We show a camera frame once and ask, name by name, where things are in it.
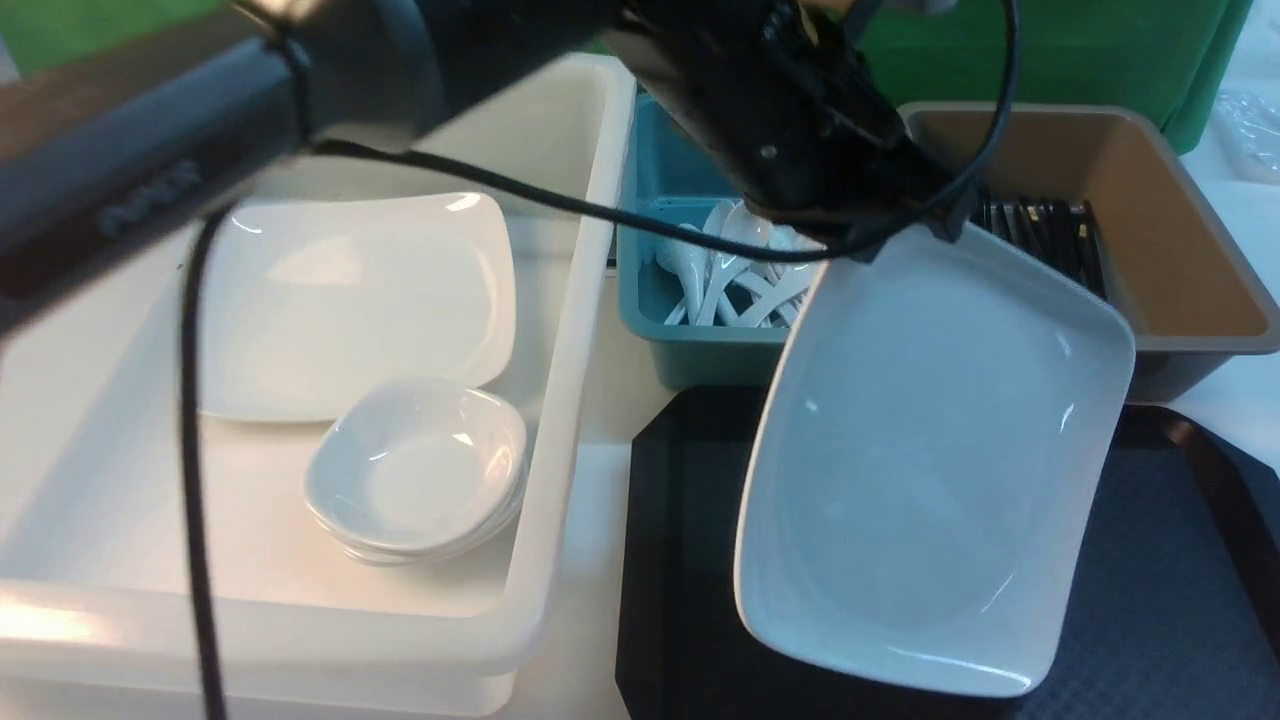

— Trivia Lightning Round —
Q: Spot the white square plate in tub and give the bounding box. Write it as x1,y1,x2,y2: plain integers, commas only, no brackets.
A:
198,192,517,423

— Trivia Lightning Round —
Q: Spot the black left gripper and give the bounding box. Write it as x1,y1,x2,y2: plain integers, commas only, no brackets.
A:
602,1,973,246

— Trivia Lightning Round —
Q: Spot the black serving tray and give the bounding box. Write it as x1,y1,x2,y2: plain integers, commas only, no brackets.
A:
614,387,1279,719

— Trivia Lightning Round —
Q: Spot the white bowl in tub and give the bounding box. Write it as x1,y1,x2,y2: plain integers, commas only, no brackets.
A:
302,378,529,568

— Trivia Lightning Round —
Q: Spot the green backdrop cloth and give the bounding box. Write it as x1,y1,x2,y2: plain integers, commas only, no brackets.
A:
1,1,1252,152

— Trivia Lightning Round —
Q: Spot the white spoon far left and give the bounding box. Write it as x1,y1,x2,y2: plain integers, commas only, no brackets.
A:
654,237,708,325

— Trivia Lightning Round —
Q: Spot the white spoon right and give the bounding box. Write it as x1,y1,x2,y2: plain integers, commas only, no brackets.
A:
735,263,822,328

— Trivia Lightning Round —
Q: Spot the black chopsticks bundle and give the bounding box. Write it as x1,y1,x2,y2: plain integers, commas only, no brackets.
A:
970,186,1108,301

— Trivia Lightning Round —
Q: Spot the white spoon tall centre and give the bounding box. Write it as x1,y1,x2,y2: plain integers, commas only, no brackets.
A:
691,200,772,327

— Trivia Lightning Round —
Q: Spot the grey-brown plastic bin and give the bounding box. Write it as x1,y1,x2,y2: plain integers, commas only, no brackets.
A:
895,101,1280,404

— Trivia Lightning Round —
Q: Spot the teal plastic bin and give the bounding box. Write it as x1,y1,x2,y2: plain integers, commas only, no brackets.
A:
614,94,788,391

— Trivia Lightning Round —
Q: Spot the large white plastic tub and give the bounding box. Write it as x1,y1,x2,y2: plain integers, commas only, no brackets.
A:
0,55,637,719

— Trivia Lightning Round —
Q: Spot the large white rice plate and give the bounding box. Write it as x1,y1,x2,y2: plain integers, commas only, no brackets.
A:
733,224,1137,698

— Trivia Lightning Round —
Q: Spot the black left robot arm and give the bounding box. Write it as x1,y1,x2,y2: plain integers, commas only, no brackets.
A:
1,1,966,333

